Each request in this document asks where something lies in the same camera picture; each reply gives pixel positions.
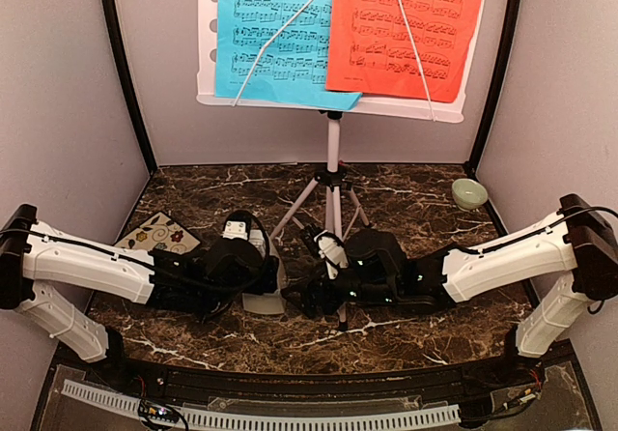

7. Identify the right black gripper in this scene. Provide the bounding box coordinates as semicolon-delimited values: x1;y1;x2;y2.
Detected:
281;259;399;318

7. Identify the white metronome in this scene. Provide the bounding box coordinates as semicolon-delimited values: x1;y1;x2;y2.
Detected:
241;239;288;316

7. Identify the white music stand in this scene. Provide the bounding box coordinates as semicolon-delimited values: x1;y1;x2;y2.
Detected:
195;0;489;331

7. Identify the red sheet music page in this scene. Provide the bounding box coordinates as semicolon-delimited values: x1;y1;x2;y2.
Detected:
325;0;482;103

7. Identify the blue sheet music page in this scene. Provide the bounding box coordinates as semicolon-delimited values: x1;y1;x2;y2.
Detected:
214;0;360;111

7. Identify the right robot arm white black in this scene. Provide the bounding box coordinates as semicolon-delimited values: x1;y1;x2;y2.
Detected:
281;193;617;387

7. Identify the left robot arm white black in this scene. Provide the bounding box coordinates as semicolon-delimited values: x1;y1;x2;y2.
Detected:
1;204;285;388

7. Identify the floral square plate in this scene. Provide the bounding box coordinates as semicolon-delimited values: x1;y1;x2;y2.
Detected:
115;212;201;254

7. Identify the pale green bowl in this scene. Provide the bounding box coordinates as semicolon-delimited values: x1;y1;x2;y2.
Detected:
451;178;489;211

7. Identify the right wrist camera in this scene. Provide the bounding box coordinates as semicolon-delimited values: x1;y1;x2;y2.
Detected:
300;224;349;280

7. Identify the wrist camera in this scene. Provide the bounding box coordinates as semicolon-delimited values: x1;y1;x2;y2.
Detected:
222;210;264;243
300;224;349;280

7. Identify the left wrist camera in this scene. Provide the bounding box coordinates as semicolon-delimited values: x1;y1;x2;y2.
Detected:
222;210;264;243

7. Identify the grey cable duct strip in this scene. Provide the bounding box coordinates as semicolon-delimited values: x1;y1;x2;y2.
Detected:
61;380;461;430

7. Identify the black front rail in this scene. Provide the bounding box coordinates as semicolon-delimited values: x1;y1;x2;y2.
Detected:
80;327;545;403

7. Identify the left black frame post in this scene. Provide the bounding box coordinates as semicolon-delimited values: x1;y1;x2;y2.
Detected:
100;0;158;176

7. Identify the black frame post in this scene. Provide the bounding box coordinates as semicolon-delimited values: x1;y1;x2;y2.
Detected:
463;0;521;178
100;0;158;176

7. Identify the right black frame post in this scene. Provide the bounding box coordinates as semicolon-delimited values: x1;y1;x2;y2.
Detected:
463;0;521;178

